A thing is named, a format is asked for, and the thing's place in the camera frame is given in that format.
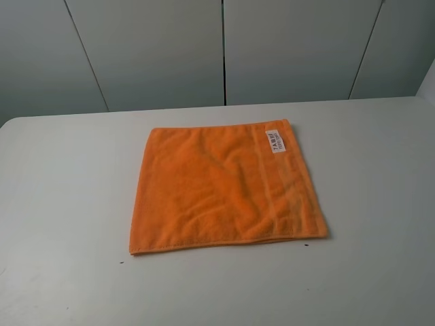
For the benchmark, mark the orange terry towel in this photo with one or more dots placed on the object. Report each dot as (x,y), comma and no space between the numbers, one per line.
(222,185)

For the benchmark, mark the white towel label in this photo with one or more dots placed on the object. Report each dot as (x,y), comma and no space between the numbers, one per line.
(275,141)

